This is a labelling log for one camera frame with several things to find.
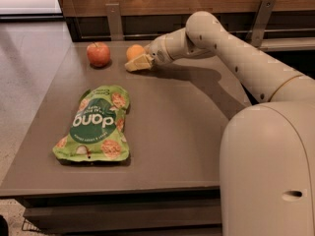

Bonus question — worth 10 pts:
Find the orange fruit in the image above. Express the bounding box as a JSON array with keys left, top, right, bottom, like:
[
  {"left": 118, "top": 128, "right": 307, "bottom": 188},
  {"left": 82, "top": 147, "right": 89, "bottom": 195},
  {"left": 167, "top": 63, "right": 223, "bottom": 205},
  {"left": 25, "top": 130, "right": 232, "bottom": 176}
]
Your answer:
[{"left": 126, "top": 44, "right": 146, "bottom": 61}]

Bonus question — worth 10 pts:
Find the right metal bracket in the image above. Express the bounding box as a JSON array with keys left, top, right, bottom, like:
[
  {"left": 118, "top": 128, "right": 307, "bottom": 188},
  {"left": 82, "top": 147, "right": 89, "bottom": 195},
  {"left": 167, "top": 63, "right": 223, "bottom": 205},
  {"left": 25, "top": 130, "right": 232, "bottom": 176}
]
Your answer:
[{"left": 246, "top": 0, "right": 277, "bottom": 47}]

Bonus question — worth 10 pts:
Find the white rounded gripper body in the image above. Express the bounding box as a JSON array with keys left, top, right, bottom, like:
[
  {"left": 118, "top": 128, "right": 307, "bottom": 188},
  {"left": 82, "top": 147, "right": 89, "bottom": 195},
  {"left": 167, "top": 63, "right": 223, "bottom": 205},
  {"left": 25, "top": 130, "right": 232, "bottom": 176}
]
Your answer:
[{"left": 145, "top": 34, "right": 172, "bottom": 65}]

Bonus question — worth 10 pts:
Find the metal bracket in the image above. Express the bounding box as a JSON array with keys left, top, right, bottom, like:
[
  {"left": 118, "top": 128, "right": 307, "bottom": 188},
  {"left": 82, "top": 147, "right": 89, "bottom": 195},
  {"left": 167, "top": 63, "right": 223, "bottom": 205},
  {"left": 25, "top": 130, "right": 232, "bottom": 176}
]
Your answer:
[
  {"left": 105, "top": 3, "right": 124, "bottom": 41},
  {"left": 246, "top": 0, "right": 277, "bottom": 47}
]

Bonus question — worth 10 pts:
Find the red apple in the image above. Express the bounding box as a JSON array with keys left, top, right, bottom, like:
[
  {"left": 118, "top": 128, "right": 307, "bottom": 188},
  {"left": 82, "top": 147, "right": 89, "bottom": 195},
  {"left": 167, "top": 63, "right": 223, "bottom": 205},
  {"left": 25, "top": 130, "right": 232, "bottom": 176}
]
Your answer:
[{"left": 87, "top": 42, "right": 110, "bottom": 68}]

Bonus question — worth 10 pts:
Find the left metal bracket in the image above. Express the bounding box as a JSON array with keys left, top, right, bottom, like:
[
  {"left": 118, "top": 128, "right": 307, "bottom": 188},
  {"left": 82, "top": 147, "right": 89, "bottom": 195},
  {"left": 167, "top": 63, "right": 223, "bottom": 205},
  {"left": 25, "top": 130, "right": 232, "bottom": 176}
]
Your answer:
[{"left": 105, "top": 3, "right": 124, "bottom": 41}]

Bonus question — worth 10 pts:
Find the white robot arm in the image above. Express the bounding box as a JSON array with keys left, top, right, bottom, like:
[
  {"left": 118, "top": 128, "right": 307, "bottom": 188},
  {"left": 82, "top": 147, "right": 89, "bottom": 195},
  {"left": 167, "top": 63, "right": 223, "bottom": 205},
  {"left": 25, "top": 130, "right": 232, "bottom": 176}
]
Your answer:
[{"left": 126, "top": 11, "right": 315, "bottom": 236}]

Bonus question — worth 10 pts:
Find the green snack chip bag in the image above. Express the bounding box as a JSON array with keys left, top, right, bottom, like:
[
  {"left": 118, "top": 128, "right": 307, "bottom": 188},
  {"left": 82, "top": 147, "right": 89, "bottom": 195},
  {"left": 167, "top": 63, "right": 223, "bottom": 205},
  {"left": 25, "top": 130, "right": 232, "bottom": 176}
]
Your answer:
[{"left": 52, "top": 86, "right": 130, "bottom": 162}]

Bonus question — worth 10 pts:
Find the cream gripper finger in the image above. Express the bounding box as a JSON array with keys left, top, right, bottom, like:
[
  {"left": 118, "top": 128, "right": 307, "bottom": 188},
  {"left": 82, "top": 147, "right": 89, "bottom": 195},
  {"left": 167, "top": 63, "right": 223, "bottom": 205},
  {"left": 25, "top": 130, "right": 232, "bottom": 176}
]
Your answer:
[{"left": 125, "top": 54, "right": 154, "bottom": 72}]

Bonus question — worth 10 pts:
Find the grey table drawer front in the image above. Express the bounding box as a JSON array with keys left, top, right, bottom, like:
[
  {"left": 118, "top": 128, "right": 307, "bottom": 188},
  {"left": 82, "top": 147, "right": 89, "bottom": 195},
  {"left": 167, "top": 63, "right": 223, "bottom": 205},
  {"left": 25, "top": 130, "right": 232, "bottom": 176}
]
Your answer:
[{"left": 24, "top": 200, "right": 221, "bottom": 234}]

